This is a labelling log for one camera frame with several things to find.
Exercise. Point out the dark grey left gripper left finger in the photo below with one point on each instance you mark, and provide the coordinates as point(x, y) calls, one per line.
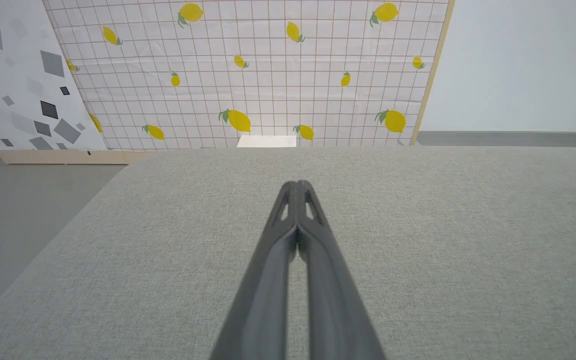
point(263, 300)

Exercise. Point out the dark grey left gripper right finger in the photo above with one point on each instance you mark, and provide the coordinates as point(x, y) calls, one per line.
point(335, 300)

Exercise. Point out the grey fabric sofa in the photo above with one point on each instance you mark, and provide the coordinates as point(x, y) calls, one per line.
point(468, 260)

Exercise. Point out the white box cabinet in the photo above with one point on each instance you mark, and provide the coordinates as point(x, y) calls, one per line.
point(267, 141)

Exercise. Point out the grey diamond pattern panel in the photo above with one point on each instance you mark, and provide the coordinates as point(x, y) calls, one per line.
point(18, 80)

